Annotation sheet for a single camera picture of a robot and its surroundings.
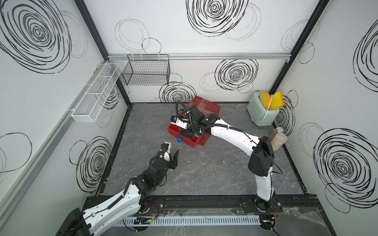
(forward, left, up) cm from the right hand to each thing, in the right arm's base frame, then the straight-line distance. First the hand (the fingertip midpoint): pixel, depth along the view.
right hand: (183, 126), depth 83 cm
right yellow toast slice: (+22, -61, -1) cm, 64 cm away
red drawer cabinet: (+11, -14, +3) cm, 18 cm away
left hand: (-13, +5, -6) cm, 15 cm away
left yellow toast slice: (+22, -51, +2) cm, 56 cm away
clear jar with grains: (-2, -57, -9) cm, 58 cm away
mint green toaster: (+15, -50, -7) cm, 52 cm away
